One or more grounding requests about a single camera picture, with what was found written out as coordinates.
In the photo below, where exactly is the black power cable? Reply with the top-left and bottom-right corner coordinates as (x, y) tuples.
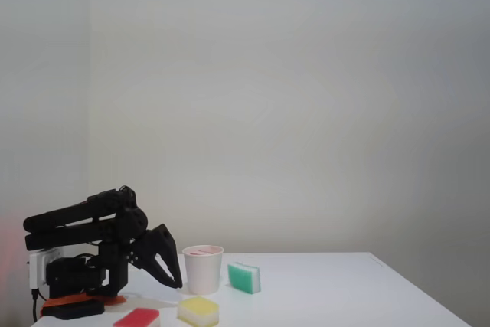
(31, 287), (42, 322)

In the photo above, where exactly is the yellow and white sponge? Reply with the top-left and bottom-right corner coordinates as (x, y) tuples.
(176, 296), (221, 327)

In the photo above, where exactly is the white paper cup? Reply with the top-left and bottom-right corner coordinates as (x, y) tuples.
(181, 244), (225, 296)

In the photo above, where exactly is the orange base clamp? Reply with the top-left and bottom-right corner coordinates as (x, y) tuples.
(41, 291), (127, 308)

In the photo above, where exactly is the black table clamp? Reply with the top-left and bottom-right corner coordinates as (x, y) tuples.
(41, 299), (106, 321)

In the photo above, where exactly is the green and white sponge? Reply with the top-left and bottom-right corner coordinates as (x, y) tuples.
(227, 261), (262, 296)

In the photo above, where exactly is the white controller board holder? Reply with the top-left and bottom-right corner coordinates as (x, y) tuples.
(28, 248), (63, 290)

